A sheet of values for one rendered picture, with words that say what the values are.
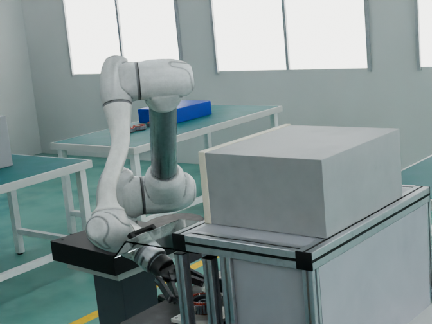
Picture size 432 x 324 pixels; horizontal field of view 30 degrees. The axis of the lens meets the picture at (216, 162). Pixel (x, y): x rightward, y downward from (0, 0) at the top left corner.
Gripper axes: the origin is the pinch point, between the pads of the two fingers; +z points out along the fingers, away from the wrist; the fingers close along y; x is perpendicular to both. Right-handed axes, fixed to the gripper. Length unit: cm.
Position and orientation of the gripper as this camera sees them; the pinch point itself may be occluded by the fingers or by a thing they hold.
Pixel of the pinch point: (203, 301)
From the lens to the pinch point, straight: 250.7
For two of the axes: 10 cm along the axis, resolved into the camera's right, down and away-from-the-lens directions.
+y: -6.1, 2.1, -7.6
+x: 3.2, -8.1, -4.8
